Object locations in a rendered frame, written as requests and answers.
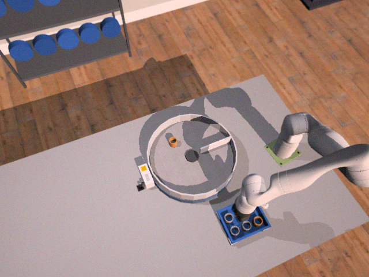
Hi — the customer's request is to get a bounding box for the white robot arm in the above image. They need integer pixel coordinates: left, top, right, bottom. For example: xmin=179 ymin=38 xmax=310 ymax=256
xmin=239 ymin=112 xmax=369 ymax=210

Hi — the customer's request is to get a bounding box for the blue crate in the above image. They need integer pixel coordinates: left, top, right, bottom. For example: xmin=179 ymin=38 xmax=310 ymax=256
xmin=216 ymin=204 xmax=269 ymax=245

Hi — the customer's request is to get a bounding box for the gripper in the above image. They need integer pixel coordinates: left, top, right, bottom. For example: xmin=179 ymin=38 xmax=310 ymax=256
xmin=232 ymin=196 xmax=268 ymax=222

